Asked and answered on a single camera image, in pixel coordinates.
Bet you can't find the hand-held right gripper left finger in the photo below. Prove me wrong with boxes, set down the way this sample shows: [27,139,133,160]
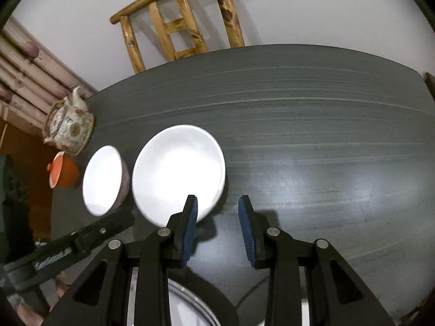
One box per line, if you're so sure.
[41,195,198,326]

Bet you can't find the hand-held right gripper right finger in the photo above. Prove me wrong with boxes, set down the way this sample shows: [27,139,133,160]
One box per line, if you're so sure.
[237,195,396,326]

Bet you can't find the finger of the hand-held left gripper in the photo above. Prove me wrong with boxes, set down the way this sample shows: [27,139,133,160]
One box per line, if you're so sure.
[71,208,134,255]

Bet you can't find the pink floral white bowl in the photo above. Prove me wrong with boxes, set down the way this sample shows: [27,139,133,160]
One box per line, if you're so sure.
[82,145,131,217]

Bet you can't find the large plain white bowl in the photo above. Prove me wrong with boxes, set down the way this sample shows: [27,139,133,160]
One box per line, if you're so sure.
[132,124,226,227]

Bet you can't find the small pink floral plate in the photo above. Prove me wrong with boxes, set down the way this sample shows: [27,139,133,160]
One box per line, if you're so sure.
[166,278,222,326]

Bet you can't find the orange lidded tea cup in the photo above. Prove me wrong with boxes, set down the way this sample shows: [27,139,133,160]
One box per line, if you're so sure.
[46,151,81,189]

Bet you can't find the floral ceramic teapot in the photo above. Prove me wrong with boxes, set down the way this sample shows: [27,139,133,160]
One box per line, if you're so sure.
[41,86,95,157]

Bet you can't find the brown wooden door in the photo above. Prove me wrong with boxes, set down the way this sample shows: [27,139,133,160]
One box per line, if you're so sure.
[0,119,65,211]

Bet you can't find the beige patterned curtain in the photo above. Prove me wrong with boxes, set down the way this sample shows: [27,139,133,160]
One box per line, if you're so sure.
[0,17,99,133]

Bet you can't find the wooden log chair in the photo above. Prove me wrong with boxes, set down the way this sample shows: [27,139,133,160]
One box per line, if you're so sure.
[110,0,246,74]

